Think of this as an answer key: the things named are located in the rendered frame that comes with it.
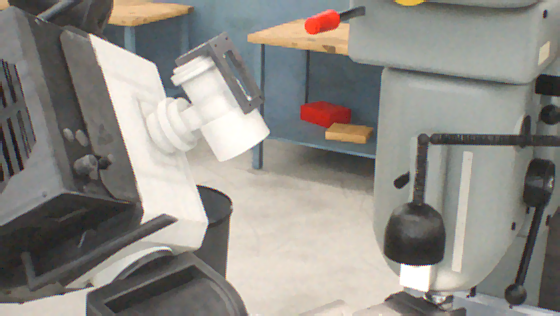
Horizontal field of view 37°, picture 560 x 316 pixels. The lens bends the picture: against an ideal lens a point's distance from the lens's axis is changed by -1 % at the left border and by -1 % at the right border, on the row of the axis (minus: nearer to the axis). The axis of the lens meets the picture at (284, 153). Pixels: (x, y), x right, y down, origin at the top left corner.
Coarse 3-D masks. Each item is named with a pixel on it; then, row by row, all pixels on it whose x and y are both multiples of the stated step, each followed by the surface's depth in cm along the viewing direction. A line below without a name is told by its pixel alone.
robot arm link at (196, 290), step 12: (180, 288) 87; (192, 288) 87; (204, 288) 87; (156, 300) 85; (168, 300) 85; (180, 300) 85; (192, 300) 85; (204, 300) 86; (216, 300) 86; (120, 312) 84; (132, 312) 83; (144, 312) 83; (156, 312) 83; (168, 312) 83; (180, 312) 84; (192, 312) 84; (204, 312) 85; (216, 312) 86; (228, 312) 86
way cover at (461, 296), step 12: (456, 300) 163; (468, 300) 163; (480, 300) 162; (504, 300) 160; (468, 312) 162; (480, 312) 161; (492, 312) 160; (504, 312) 159; (516, 312) 158; (528, 312) 158; (540, 312) 157; (552, 312) 156
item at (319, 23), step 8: (352, 8) 102; (360, 8) 104; (320, 16) 94; (328, 16) 95; (336, 16) 96; (344, 16) 99; (352, 16) 101; (304, 24) 94; (312, 24) 93; (320, 24) 93; (328, 24) 94; (336, 24) 96; (312, 32) 93; (320, 32) 94
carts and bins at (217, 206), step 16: (208, 192) 341; (208, 208) 342; (224, 208) 334; (208, 224) 336; (224, 224) 315; (208, 240) 309; (224, 240) 319; (208, 256) 312; (224, 256) 322; (224, 272) 326
